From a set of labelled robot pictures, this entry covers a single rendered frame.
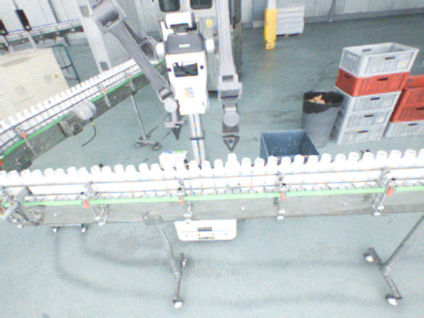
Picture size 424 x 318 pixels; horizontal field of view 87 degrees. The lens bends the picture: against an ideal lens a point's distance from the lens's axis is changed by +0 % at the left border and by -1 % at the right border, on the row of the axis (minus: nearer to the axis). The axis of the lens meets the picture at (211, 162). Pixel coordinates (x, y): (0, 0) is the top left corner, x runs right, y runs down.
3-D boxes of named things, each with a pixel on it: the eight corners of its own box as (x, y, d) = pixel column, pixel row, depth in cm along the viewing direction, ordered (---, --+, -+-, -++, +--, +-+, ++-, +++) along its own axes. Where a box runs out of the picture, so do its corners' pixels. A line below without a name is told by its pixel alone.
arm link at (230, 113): (241, 79, 81) (216, 82, 82) (244, 91, 72) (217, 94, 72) (242, 110, 88) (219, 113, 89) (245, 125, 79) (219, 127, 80)
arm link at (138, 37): (98, -27, 80) (76, -10, 81) (117, 6, 80) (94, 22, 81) (147, 36, 124) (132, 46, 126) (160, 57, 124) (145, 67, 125)
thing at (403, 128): (384, 137, 303) (391, 122, 289) (368, 122, 335) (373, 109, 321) (430, 133, 301) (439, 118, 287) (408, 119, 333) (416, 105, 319)
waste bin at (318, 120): (301, 151, 294) (309, 105, 255) (291, 133, 330) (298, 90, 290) (336, 149, 291) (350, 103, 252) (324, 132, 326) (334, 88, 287)
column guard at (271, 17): (263, 49, 746) (266, 9, 678) (262, 46, 777) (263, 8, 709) (276, 48, 743) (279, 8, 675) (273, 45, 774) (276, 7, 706)
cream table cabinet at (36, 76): (59, 108, 487) (27, 48, 415) (80, 110, 468) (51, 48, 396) (9, 134, 407) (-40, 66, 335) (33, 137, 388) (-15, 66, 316)
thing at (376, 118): (340, 131, 285) (345, 114, 271) (325, 116, 317) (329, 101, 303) (387, 125, 285) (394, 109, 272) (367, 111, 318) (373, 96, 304)
